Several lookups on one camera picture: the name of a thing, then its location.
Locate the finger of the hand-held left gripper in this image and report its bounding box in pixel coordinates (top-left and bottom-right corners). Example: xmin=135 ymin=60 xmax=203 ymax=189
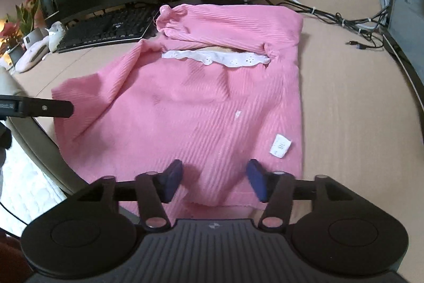
xmin=18 ymin=96 xmax=74 ymax=118

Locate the black cup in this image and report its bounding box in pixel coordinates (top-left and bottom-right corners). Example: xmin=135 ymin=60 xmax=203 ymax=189
xmin=40 ymin=0 xmax=59 ymax=21

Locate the pink and white device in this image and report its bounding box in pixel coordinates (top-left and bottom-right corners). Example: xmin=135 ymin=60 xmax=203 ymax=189
xmin=14 ymin=36 xmax=50 ymax=73

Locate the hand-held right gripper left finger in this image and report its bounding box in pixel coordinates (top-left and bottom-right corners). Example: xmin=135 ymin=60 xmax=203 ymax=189
xmin=78 ymin=160 xmax=184 ymax=230

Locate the pink ribbed garment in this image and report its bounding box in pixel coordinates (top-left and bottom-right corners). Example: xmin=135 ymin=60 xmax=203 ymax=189
xmin=51 ymin=3 xmax=304 ymax=208

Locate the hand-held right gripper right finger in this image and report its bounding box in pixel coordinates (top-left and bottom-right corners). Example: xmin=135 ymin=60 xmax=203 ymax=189
xmin=246 ymin=159 xmax=354 ymax=231

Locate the black cable bundle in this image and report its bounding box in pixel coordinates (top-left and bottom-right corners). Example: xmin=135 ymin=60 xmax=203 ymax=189
xmin=232 ymin=0 xmax=391 ymax=49

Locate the black keyboard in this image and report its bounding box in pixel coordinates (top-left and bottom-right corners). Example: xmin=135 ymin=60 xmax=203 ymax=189
xmin=55 ymin=5 xmax=160 ymax=54

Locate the white plastic bag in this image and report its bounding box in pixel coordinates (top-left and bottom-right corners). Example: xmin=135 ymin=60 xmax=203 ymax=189
xmin=45 ymin=21 xmax=67 ymax=53

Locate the potted flower plant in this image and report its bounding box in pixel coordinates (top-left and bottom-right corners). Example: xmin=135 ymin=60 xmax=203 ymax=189
xmin=0 ymin=0 xmax=42 ymax=55

